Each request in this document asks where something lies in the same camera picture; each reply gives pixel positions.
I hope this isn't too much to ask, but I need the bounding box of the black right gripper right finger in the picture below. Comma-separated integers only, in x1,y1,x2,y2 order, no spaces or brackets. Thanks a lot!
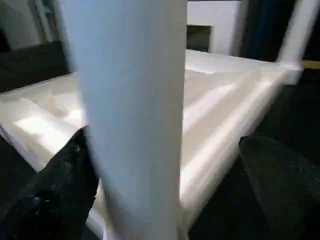
238,135,320,240

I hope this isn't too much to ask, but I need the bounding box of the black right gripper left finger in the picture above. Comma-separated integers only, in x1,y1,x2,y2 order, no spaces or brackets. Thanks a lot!
0,127,101,240

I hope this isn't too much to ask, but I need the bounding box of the white plastic table top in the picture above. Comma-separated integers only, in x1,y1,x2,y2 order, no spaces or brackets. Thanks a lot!
0,49,303,240

